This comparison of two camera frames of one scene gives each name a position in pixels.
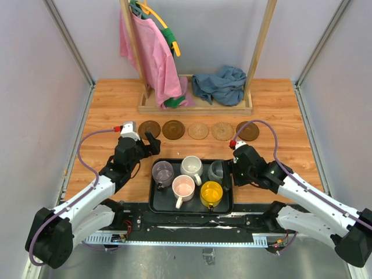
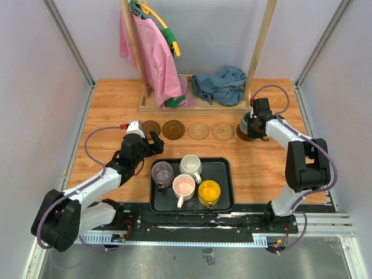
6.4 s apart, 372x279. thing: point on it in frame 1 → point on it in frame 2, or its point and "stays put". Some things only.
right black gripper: (229, 165) → (250, 133)
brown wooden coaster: (173, 129) stays put
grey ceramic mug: (215, 171) → (243, 123)
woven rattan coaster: (198, 131) stays put
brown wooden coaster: (149, 126) stays put
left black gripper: (154, 147) stays put
